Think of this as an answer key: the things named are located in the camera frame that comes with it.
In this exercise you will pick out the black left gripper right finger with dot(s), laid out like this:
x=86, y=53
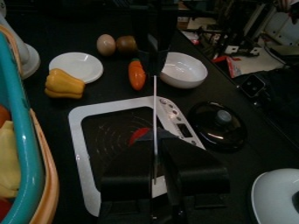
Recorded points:
x=191, y=175

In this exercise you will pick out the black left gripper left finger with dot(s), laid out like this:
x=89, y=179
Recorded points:
x=128, y=180

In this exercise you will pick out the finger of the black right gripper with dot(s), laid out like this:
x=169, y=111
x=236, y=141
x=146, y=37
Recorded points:
x=145, y=62
x=163, y=62

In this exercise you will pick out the red toy strawberry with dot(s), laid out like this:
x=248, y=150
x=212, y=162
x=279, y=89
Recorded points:
x=136, y=137

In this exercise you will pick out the orange toy carrot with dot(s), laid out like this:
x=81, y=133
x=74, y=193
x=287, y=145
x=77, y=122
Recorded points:
x=136, y=77

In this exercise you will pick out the white bowl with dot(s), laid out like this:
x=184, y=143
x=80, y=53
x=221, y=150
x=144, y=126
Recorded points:
x=184, y=71
x=272, y=195

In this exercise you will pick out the brown toy kiwi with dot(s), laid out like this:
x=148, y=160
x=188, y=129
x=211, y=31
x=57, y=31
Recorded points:
x=125, y=43

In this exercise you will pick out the beige toy egg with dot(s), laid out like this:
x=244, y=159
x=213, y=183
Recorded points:
x=105, y=45

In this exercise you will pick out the small red tool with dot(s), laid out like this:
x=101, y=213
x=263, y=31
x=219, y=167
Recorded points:
x=219, y=59

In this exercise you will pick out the black glossy pot lid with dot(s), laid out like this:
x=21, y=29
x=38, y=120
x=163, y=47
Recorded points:
x=212, y=134

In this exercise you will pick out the white toy plate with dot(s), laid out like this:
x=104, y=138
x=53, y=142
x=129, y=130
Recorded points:
x=77, y=64

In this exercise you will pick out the red white package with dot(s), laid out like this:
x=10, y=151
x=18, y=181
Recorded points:
x=235, y=66

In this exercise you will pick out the white black toy induction cooker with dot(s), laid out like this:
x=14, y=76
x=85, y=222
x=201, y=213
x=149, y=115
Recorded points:
x=108, y=128

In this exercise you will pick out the white bowl left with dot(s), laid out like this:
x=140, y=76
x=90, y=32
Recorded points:
x=272, y=195

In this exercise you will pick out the yellow toy bell pepper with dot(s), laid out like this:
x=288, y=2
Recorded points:
x=64, y=84

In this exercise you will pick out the white utensil stand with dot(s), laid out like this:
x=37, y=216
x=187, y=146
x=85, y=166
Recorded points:
x=26, y=61

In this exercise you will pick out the yellow toy food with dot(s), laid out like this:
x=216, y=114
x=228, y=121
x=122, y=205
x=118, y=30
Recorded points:
x=6, y=163

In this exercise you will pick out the teal toy basket orange rim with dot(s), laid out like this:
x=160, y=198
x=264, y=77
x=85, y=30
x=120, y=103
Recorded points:
x=22, y=131

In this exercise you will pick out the white cabinet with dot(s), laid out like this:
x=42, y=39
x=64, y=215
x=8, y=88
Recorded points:
x=285, y=27

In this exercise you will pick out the orange red toy food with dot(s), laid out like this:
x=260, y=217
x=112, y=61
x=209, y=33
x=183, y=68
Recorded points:
x=2, y=115

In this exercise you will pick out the black metal equipment frame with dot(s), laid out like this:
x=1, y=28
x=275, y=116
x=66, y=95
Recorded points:
x=240, y=26

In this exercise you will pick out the black table-level camera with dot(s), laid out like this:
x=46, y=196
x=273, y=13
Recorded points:
x=252, y=86

